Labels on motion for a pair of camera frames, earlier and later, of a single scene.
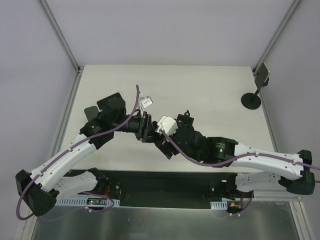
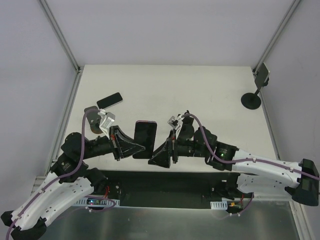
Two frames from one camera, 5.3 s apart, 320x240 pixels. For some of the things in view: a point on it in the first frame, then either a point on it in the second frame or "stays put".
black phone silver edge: [262, 76] stays put
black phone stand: [184, 122] stays put
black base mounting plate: [169, 188] stays put
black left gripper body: [144, 128] → [114, 146]
